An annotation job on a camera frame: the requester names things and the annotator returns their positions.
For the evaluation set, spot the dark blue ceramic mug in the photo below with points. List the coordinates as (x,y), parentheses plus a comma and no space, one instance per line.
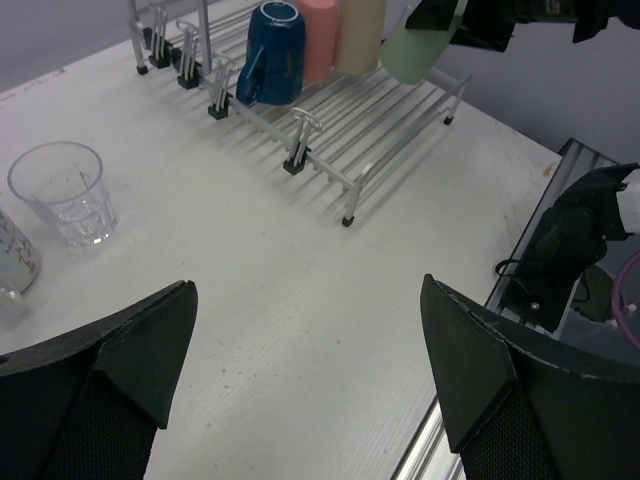
(274,65)

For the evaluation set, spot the pink plastic cup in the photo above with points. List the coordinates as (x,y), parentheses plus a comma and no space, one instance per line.
(321,23)

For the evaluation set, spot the clear glass tumbler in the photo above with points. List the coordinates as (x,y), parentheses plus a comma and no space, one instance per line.
(63,183)

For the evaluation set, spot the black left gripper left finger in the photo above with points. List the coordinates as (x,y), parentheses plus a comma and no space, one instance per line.
(88,403)

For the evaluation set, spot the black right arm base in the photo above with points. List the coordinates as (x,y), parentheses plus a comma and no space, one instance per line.
(572,235)

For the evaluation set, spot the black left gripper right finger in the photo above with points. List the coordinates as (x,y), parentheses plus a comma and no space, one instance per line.
(517,404)

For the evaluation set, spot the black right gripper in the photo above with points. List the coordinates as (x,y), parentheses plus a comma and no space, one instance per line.
(489,24)

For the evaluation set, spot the beige plastic cup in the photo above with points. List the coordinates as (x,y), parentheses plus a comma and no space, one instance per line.
(359,36)

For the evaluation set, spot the silver metal dish rack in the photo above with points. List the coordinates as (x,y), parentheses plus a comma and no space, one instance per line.
(351,128)

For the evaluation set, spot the aluminium mounting rail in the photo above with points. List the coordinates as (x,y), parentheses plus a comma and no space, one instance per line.
(602,316)

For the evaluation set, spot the light green plastic cup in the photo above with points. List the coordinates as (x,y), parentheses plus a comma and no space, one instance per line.
(408,55)

